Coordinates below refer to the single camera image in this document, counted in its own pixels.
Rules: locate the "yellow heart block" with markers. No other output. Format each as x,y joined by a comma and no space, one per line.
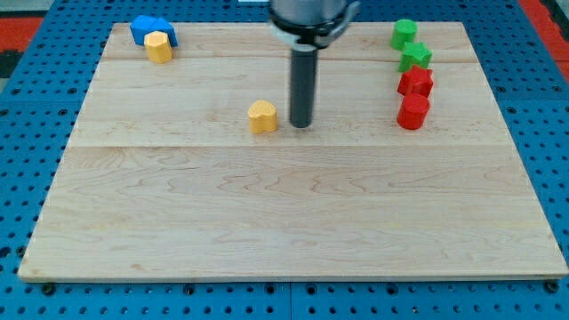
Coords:
262,116

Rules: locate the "red star block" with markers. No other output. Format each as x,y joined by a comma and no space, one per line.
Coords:
416,80

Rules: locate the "green cylinder block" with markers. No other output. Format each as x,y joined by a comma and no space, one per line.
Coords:
404,31

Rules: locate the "green star block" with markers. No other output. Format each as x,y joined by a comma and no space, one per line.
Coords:
414,54

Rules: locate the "wooden board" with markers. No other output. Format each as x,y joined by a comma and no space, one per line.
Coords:
162,180

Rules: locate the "yellow hexagon block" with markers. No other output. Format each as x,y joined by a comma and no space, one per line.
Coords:
158,47

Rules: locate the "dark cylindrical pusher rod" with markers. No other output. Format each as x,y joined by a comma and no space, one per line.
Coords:
303,78

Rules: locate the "blue block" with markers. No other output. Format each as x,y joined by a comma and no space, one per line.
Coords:
144,24

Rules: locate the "grey robot arm flange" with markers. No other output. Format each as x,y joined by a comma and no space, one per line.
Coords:
309,25

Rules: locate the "red cylinder block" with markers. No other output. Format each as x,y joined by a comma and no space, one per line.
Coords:
413,111

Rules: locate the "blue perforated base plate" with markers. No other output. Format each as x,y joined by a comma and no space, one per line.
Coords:
41,101

